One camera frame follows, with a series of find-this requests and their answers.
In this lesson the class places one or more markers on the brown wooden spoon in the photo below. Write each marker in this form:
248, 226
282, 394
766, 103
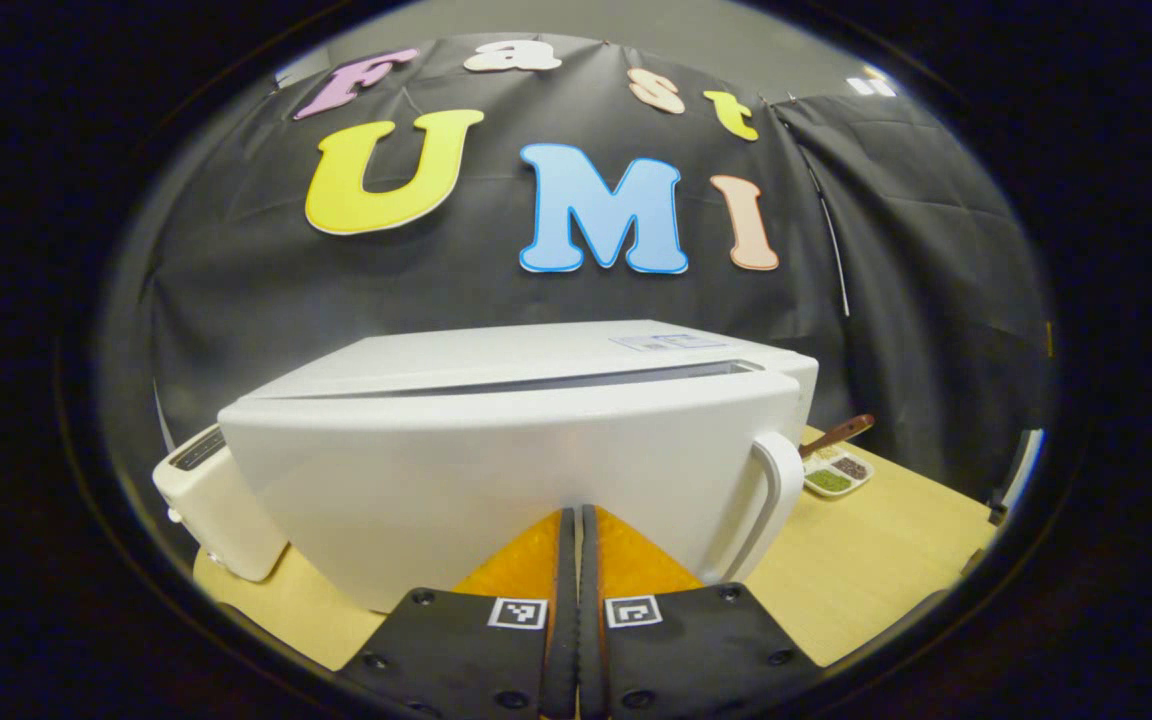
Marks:
841, 434

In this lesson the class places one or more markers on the white microwave oven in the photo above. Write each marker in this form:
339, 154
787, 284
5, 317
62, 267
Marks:
486, 450

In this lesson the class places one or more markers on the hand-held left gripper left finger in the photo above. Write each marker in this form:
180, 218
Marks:
564, 620

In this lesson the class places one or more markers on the white divided dish with beans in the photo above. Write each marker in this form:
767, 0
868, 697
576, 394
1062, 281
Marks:
836, 474

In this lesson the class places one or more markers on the small ceiling light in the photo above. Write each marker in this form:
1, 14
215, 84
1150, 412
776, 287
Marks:
871, 84

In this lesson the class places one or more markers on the black backdrop cloth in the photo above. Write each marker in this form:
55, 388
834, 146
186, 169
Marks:
236, 280

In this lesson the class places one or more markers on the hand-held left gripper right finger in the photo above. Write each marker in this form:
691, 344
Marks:
591, 620

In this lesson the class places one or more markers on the white toaster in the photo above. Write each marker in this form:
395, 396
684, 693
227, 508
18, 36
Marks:
216, 510

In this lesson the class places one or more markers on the white blue-edged board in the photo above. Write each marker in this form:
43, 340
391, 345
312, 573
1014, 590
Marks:
1021, 470

